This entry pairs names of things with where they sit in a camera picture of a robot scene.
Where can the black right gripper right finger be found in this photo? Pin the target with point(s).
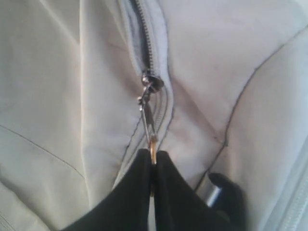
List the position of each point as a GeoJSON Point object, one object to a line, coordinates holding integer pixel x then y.
{"type": "Point", "coordinates": [177, 207]}

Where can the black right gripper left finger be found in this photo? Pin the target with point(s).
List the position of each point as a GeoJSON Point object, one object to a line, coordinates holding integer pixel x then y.
{"type": "Point", "coordinates": [126, 207]}

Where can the beige fabric duffel bag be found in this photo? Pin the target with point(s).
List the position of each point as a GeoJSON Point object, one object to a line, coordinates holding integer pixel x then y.
{"type": "Point", "coordinates": [222, 84]}

